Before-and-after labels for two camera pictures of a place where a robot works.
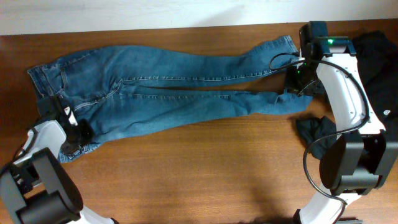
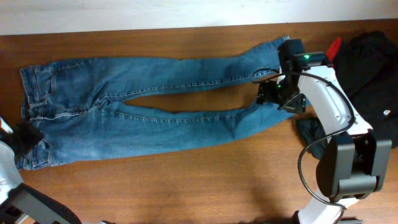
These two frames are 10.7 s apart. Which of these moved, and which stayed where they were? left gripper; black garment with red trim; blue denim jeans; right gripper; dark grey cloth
Moved: blue denim jeans; left gripper; right gripper
Stayed: dark grey cloth; black garment with red trim
